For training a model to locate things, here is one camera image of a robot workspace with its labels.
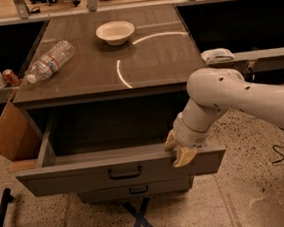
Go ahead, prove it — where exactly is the grey top drawer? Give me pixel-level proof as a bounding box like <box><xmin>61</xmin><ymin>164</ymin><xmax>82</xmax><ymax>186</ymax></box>
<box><xmin>16</xmin><ymin>96</ymin><xmax>225</xmax><ymax>197</ymax></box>

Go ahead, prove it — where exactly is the grey drawer cabinet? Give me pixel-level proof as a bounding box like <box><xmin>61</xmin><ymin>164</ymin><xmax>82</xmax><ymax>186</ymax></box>
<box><xmin>4</xmin><ymin>0</ymin><xmax>224</xmax><ymax>211</ymax></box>

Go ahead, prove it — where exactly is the black bar lower left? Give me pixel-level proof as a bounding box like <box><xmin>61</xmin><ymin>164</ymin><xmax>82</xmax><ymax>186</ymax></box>
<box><xmin>0</xmin><ymin>188</ymin><xmax>14</xmax><ymax>227</ymax></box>

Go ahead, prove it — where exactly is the red soda can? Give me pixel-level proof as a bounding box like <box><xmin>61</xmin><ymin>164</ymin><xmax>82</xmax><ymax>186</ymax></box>
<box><xmin>2</xmin><ymin>69</ymin><xmax>21</xmax><ymax>87</ymax></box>

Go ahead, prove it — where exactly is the white folded cloth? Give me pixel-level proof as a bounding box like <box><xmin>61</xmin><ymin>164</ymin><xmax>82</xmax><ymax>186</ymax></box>
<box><xmin>201</xmin><ymin>48</ymin><xmax>235</xmax><ymax>63</ymax></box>

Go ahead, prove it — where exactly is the clear plastic water bottle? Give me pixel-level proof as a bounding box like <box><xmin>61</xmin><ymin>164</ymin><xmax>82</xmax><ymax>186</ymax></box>
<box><xmin>26</xmin><ymin>40</ymin><xmax>75</xmax><ymax>84</ymax></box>

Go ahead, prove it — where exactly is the grey drawer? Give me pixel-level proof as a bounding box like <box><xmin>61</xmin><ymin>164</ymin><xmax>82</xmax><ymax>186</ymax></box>
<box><xmin>77</xmin><ymin>176</ymin><xmax>194</xmax><ymax>204</ymax></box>
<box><xmin>16</xmin><ymin>96</ymin><xmax>225</xmax><ymax>197</ymax></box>

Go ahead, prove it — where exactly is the brown cardboard box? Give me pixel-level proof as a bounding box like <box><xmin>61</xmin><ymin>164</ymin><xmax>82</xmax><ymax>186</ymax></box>
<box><xmin>0</xmin><ymin>88</ymin><xmax>41</xmax><ymax>161</ymax></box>

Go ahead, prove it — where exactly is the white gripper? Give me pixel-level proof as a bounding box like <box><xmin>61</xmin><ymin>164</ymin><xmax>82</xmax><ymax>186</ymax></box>
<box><xmin>160</xmin><ymin>109</ymin><xmax>212</xmax><ymax>169</ymax></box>

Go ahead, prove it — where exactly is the white paper bowl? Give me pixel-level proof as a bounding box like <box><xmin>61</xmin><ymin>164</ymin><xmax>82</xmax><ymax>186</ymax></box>
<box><xmin>96</xmin><ymin>21</ymin><xmax>135</xmax><ymax>46</ymax></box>

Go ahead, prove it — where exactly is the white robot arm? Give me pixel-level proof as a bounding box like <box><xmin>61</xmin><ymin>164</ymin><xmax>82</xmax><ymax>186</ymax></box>
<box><xmin>164</xmin><ymin>68</ymin><xmax>284</xmax><ymax>167</ymax></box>

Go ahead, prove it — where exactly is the grey bottom drawer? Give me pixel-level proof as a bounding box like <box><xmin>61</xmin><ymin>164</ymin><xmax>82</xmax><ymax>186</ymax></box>
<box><xmin>77</xmin><ymin>176</ymin><xmax>194</xmax><ymax>204</ymax></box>

